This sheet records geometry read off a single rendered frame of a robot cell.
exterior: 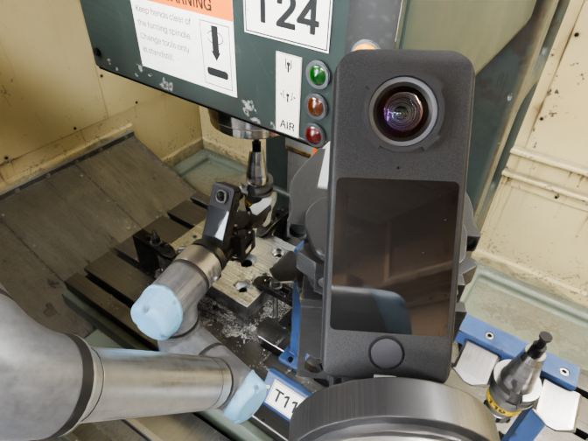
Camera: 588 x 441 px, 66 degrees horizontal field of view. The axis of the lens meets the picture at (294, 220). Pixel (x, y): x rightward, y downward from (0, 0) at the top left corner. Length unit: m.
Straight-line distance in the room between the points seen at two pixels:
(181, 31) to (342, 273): 0.44
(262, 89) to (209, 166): 1.75
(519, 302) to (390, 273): 1.63
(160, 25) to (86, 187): 1.28
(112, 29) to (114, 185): 1.21
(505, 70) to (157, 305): 0.84
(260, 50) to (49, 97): 1.34
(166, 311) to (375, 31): 0.48
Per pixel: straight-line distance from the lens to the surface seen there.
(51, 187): 1.81
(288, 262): 0.80
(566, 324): 1.80
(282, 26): 0.46
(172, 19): 0.56
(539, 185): 1.58
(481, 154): 1.18
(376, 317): 0.16
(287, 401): 0.96
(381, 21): 0.41
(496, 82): 1.11
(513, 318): 1.72
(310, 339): 0.22
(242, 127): 0.74
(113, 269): 1.30
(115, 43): 0.66
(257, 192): 0.86
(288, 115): 0.49
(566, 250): 1.71
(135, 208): 1.77
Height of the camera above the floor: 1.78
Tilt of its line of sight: 40 degrees down
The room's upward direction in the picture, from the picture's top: 2 degrees clockwise
